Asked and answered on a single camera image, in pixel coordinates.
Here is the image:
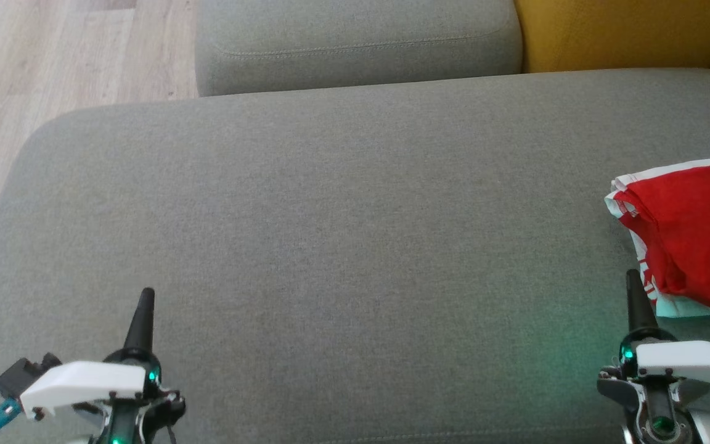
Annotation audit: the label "grey sofa seat cushion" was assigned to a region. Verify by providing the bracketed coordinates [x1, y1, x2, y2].
[195, 0, 523, 97]

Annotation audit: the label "red shorts with white stripe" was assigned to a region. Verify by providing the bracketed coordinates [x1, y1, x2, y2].
[613, 157, 710, 315]

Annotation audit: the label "large yellow sofa back cushion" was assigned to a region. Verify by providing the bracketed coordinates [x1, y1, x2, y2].
[513, 0, 710, 73]

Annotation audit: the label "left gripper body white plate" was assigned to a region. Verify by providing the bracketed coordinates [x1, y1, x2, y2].
[19, 348, 165, 421]

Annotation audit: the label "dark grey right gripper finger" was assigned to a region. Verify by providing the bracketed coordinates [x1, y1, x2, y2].
[625, 269, 659, 334]

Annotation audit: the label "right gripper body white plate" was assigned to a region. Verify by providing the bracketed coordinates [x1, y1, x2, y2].
[617, 327, 710, 389]

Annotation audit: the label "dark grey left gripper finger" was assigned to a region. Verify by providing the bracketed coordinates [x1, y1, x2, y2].
[123, 287, 157, 353]

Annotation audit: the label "large grey sofa ottoman cushion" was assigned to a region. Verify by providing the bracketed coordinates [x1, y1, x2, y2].
[0, 68, 710, 444]

